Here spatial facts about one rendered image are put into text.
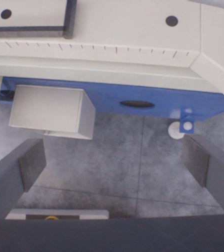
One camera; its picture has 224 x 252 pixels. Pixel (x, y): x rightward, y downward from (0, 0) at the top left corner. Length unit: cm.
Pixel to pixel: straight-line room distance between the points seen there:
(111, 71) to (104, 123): 74
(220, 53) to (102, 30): 20
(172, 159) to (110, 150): 36
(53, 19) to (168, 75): 24
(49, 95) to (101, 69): 30
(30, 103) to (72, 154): 54
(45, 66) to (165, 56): 25
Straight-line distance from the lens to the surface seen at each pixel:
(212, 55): 35
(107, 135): 110
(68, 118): 61
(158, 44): 34
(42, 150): 16
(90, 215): 101
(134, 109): 83
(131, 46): 33
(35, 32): 36
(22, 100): 69
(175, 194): 116
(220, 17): 40
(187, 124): 96
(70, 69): 41
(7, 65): 47
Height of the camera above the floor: 109
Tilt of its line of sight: 81 degrees down
